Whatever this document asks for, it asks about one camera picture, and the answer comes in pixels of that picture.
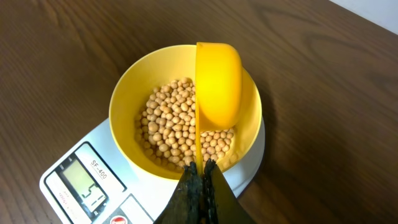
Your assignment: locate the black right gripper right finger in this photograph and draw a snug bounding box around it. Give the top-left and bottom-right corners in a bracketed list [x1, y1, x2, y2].
[203, 159, 256, 224]

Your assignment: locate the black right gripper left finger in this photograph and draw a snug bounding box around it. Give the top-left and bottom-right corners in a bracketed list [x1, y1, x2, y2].
[154, 162, 203, 224]

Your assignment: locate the yellow measuring scoop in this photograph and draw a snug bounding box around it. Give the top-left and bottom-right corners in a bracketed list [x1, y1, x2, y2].
[195, 42, 243, 175]

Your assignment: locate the white digital kitchen scale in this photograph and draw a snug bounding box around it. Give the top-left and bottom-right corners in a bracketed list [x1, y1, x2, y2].
[39, 120, 266, 223]

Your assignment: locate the pale yellow bowl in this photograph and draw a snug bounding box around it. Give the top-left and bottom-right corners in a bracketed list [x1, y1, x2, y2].
[109, 45, 262, 182]

